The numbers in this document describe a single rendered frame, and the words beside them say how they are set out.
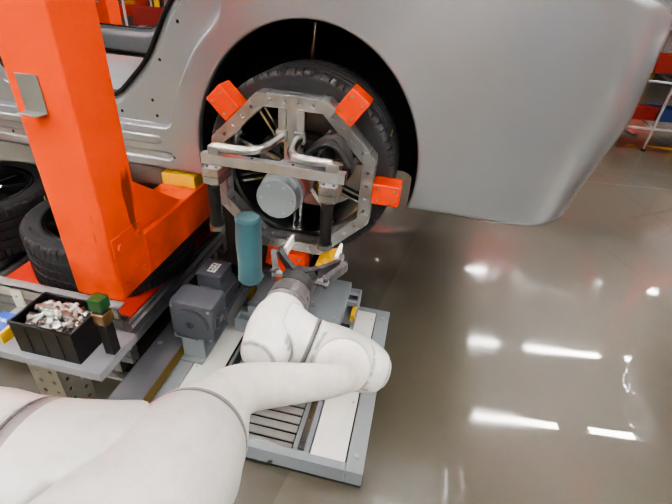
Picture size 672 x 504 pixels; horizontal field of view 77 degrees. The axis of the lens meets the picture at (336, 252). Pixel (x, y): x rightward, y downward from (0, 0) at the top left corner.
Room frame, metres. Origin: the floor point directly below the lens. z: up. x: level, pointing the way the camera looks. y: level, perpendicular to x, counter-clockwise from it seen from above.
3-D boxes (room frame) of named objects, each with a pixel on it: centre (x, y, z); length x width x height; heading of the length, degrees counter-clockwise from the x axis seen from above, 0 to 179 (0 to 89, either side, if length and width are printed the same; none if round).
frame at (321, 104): (1.32, 0.16, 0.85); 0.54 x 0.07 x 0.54; 80
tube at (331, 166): (1.18, 0.09, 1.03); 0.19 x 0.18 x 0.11; 170
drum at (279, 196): (1.25, 0.18, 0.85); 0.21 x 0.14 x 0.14; 170
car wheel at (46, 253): (1.58, 0.99, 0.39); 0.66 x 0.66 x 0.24
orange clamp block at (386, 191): (1.27, -0.15, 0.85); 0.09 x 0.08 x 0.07; 80
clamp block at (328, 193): (1.09, 0.03, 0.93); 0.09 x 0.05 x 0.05; 170
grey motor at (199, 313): (1.33, 0.47, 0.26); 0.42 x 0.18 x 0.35; 170
